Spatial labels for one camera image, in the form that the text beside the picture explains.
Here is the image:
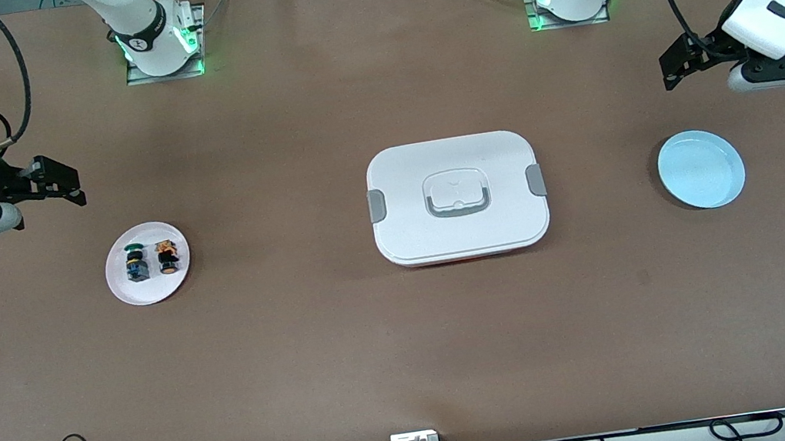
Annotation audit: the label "orange push button switch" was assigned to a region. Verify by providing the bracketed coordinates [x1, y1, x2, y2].
[155, 237, 184, 277]

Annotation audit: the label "white lidded box grey clips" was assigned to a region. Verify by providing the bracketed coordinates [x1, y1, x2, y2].
[359, 124, 556, 275]

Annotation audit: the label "light blue round plate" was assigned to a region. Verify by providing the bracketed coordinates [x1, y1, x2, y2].
[653, 123, 750, 216]

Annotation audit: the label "white round plate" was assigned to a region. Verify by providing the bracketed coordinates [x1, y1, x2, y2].
[99, 216, 198, 311]

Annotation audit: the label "green push button switch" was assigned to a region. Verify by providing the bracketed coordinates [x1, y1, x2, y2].
[122, 241, 152, 284]

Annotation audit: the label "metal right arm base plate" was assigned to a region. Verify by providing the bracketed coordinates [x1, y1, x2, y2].
[116, 3, 214, 88]

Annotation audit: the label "black coiled cable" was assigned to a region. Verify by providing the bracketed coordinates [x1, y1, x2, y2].
[708, 409, 785, 441]

